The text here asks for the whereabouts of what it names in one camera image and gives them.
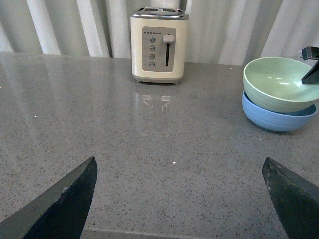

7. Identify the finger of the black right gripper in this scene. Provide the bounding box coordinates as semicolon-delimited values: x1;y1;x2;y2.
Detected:
301;60;319;84
301;46;319;60

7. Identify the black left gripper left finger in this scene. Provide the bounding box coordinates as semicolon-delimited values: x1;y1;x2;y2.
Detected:
0;157;97;239

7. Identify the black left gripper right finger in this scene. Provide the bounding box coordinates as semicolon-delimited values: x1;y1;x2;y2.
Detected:
262;157;319;239

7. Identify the green bowl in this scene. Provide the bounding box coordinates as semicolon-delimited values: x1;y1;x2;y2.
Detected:
243;57;319;113

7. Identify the blue bowl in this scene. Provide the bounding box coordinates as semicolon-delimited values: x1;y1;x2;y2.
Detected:
242;91;318;132

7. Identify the white curtain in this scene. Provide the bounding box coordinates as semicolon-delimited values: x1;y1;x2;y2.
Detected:
0;0;319;65

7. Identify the cream toaster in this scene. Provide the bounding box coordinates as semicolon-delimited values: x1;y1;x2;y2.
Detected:
130;7;189;84

